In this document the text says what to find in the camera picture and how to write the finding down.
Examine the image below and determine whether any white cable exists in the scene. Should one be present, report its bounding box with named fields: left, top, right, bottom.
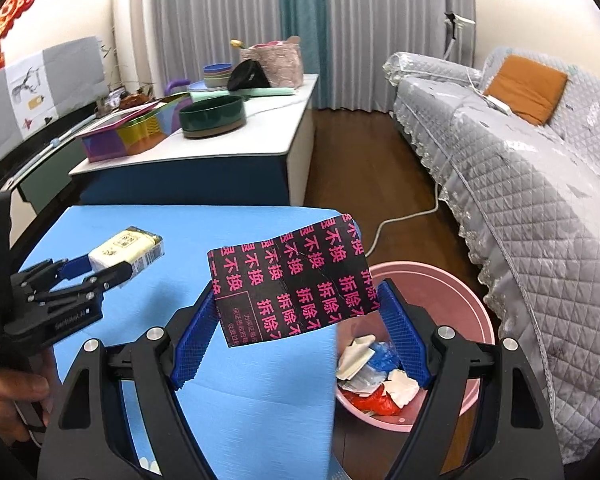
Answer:
left=367, top=180, right=441, bottom=256

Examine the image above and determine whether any television cabinet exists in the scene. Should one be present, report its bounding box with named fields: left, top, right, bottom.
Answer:
left=0, top=110, right=98, bottom=221

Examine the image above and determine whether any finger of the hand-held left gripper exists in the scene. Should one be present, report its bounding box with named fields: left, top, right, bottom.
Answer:
left=30, top=260, right=135, bottom=306
left=12, top=255, right=93, bottom=291

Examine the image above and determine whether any orange cushion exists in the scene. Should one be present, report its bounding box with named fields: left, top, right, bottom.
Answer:
left=484, top=55, right=568, bottom=126

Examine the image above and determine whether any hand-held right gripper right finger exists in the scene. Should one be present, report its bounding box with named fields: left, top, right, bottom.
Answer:
left=379, top=277, right=566, bottom=480

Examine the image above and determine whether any white standing air conditioner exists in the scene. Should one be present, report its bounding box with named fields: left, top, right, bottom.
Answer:
left=112, top=0, right=153, bottom=93

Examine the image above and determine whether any blue plastic glove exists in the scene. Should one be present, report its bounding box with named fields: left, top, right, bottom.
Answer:
left=370, top=342, right=401, bottom=371

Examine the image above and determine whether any person's left hand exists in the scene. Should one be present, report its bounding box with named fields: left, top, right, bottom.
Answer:
left=0, top=347, right=56, bottom=443

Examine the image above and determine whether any pink woven basket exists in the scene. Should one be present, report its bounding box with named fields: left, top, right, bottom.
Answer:
left=239, top=35, right=305, bottom=90

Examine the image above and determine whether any torn red white paper box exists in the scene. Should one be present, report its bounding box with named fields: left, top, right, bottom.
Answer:
left=385, top=369, right=421, bottom=408

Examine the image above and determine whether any red knot wall ornament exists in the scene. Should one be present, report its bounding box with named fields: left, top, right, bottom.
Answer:
left=0, top=0, right=36, bottom=73

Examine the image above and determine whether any yellow tissue pack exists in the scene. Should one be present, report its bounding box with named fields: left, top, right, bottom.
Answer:
left=87, top=227, right=165, bottom=288

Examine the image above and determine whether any grey curtain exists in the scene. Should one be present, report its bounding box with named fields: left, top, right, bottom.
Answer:
left=325, top=0, right=476, bottom=113
left=147, top=0, right=286, bottom=86

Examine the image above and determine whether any grey quilted sofa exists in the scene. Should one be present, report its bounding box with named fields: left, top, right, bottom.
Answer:
left=384, top=46, right=600, bottom=466

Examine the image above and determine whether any black paper with pink print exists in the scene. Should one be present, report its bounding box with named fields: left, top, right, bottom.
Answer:
left=207, top=212, right=370, bottom=348

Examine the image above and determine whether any white top coffee table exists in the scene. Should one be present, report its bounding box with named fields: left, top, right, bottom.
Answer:
left=69, top=74, right=320, bottom=208

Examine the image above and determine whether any white phone holder stand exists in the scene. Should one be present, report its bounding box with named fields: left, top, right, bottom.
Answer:
left=442, top=10, right=477, bottom=66

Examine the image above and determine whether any white rod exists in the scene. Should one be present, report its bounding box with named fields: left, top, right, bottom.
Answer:
left=0, top=115, right=98, bottom=171

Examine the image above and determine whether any teal curtain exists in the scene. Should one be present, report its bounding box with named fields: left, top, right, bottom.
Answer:
left=277, top=0, right=331, bottom=111

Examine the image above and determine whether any white torn card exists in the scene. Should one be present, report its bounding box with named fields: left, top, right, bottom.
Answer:
left=336, top=335, right=376, bottom=381

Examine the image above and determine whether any black hat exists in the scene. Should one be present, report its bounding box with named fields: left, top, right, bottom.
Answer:
left=227, top=58, right=272, bottom=92

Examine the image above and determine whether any stack of coloured bowls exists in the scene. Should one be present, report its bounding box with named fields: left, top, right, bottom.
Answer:
left=202, top=62, right=233, bottom=90

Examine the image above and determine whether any colourful gift box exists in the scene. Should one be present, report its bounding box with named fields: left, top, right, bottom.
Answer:
left=75, top=95, right=191, bottom=163

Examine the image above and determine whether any grey deer print television cover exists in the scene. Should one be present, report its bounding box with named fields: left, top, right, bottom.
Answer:
left=0, top=36, right=108, bottom=181

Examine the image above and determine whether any red plastic bag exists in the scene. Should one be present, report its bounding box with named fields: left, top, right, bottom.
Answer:
left=352, top=390, right=403, bottom=416

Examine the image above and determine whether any pink plastic bin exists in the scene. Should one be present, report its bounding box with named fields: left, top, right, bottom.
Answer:
left=330, top=261, right=496, bottom=433

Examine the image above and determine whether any mint green tray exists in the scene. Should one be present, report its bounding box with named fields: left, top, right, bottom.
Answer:
left=187, top=87, right=298, bottom=103

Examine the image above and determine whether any green round tin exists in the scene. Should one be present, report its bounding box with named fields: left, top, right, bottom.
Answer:
left=178, top=95, right=247, bottom=140

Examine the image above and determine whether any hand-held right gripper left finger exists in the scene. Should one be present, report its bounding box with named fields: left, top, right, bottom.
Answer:
left=36, top=285, right=222, bottom=480

